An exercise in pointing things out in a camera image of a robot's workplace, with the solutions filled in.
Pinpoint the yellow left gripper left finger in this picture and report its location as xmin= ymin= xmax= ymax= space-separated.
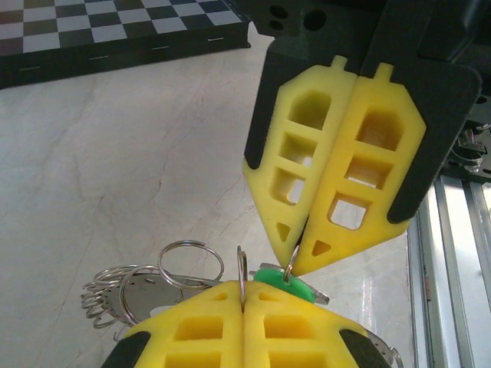
xmin=101 ymin=279 xmax=246 ymax=368

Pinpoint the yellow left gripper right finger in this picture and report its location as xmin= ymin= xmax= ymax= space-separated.
xmin=242 ymin=281 xmax=393 ymax=368

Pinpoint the metal keyring bunch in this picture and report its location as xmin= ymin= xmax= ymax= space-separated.
xmin=80 ymin=239 xmax=404 ymax=368

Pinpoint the key with green head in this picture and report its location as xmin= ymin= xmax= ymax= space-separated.
xmin=249 ymin=245 xmax=331 ymax=307

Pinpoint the black grey chessboard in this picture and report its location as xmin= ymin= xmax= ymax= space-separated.
xmin=0 ymin=0 xmax=252 ymax=90

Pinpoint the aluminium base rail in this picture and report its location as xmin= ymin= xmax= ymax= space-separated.
xmin=406 ymin=172 xmax=491 ymax=368

